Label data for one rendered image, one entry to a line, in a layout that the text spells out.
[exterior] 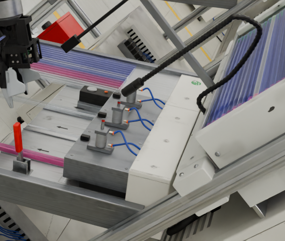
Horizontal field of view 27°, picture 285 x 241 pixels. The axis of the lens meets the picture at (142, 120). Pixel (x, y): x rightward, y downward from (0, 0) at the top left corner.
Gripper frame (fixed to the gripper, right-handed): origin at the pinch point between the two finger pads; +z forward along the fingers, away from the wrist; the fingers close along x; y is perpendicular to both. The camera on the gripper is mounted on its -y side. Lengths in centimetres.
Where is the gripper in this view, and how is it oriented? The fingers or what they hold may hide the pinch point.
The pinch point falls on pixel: (15, 97)
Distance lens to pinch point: 149.0
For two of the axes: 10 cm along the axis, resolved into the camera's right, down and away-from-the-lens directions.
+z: 1.0, 9.0, 4.1
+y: 9.6, 0.1, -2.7
